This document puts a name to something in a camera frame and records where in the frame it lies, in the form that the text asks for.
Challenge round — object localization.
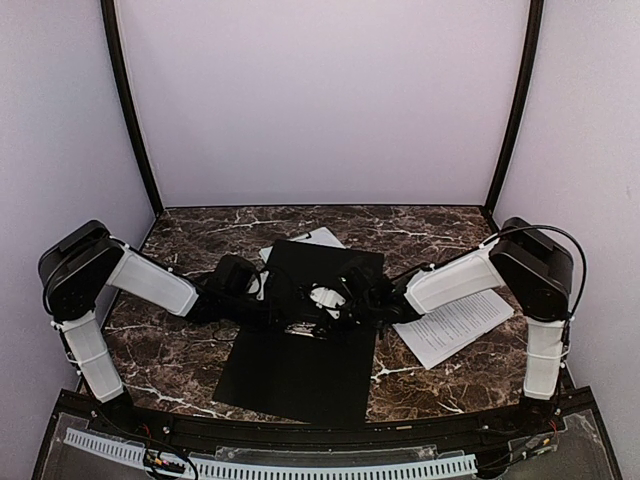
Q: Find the silver folder spring clip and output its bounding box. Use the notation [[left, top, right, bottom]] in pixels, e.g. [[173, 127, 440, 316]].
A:
[[284, 322, 327, 340]]

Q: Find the blue file folder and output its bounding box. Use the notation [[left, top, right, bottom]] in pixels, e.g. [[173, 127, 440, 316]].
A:
[[213, 240, 384, 427]]

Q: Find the stapled text document stack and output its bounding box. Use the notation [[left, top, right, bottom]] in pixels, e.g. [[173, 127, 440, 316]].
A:
[[394, 290, 514, 369]]

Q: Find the black left frame post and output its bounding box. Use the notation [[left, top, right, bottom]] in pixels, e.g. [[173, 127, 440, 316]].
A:
[[100, 0, 165, 217]]

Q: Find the white slotted cable duct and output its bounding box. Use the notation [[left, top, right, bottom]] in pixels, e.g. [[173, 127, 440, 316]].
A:
[[63, 427, 478, 480]]

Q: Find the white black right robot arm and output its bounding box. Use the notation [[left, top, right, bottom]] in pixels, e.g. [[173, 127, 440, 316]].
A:
[[316, 217, 584, 401]]

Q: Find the black frame post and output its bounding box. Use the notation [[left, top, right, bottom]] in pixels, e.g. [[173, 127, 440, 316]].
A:
[[100, 0, 165, 217], [482, 0, 545, 219]]

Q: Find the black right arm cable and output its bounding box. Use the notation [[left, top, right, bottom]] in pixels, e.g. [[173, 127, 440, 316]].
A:
[[479, 225, 589, 321]]

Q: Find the black right frame post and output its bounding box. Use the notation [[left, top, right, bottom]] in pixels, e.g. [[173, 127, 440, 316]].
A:
[[482, 0, 545, 219]]

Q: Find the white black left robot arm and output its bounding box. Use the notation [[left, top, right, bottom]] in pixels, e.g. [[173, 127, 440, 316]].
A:
[[37, 220, 278, 404]]

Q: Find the mint green clipboard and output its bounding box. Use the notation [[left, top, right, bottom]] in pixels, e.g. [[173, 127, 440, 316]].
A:
[[259, 227, 346, 264]]

